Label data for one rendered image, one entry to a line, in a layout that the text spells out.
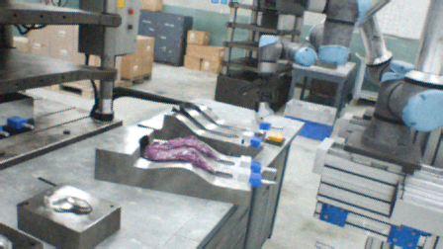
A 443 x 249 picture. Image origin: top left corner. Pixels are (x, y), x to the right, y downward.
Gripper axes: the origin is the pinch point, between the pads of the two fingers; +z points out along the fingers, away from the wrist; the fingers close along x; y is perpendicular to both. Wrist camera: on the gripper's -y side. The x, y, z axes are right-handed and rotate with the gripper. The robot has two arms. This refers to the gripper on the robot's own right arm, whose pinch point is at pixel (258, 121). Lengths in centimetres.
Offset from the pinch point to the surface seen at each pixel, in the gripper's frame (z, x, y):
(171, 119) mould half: 0.6, -18.0, -31.5
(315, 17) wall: -152, 624, -74
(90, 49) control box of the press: -28, -2, -89
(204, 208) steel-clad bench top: 22, -53, 0
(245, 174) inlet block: 13.2, -39.8, 8.4
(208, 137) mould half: 6.6, -17.3, -15.1
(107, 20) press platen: -40, -17, -67
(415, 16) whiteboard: -154, 620, 109
